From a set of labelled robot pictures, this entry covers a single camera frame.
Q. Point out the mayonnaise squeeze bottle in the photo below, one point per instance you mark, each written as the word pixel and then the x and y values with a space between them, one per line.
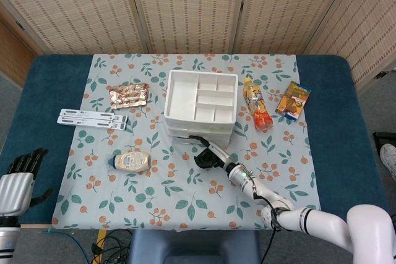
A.
pixel 133 161

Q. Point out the gold foil snack packet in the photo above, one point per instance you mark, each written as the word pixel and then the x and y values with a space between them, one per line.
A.
pixel 128 97

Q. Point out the black floor stand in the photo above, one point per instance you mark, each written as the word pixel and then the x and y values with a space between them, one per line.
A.
pixel 383 138

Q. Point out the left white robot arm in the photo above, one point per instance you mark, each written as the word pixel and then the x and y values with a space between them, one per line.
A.
pixel 7 239

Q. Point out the blue padded seat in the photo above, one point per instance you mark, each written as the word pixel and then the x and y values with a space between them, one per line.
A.
pixel 191 245

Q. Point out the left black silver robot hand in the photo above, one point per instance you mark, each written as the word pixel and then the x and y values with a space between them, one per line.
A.
pixel 15 189

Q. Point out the fruit leaf print tablecloth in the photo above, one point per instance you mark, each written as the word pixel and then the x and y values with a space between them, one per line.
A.
pixel 154 202

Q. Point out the clear plastic container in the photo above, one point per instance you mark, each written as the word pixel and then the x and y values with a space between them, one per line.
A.
pixel 222 141
pixel 222 133
pixel 222 125

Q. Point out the white plastic drawer organizer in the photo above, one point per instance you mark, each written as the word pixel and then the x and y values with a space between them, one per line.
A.
pixel 182 97

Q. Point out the teal table cover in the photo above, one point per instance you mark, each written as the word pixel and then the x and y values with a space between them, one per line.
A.
pixel 46 91

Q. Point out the orange blue carton box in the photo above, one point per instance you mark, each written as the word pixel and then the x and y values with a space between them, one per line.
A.
pixel 294 100

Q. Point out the woven bamboo screen panel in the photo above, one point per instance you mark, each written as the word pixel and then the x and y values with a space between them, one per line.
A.
pixel 188 7
pixel 371 29
pixel 77 7
pixel 287 7

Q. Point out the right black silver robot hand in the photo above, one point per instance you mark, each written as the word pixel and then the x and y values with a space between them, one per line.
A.
pixel 216 152

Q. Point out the white sneaker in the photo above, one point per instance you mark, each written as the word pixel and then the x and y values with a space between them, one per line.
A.
pixel 389 160

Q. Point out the white toothbrush pack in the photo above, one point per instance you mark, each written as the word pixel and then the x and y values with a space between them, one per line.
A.
pixel 92 115
pixel 86 121

